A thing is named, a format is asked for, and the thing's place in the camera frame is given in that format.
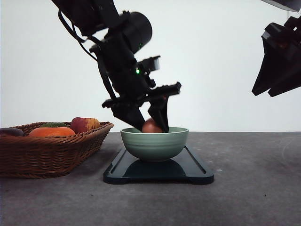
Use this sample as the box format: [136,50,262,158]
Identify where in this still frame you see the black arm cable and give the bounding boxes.
[58,11,116,99]

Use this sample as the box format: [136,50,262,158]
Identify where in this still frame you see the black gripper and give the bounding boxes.
[252,16,301,97]
[91,33,182,133]

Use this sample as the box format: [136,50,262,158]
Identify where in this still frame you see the orange tangerine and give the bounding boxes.
[29,127,75,137]

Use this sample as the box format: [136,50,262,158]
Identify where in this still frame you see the dark purple eggplant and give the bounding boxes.
[0,128,24,136]

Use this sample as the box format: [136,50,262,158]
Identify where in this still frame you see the dark blue rectangular tray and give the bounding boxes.
[103,146,214,184]

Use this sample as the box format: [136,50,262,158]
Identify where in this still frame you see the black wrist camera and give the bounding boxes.
[137,56,161,71]

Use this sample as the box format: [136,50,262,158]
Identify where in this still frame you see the light green bowl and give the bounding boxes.
[120,127,189,162]

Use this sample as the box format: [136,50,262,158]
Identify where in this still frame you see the brown wicker basket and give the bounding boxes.
[0,121,114,179]

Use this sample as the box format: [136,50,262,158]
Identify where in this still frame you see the brown egg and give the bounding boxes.
[142,119,163,133]

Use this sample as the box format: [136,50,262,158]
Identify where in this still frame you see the green fruit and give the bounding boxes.
[40,122,70,127]

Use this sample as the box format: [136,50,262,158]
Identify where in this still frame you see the red yellow apple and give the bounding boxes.
[71,117,100,134]

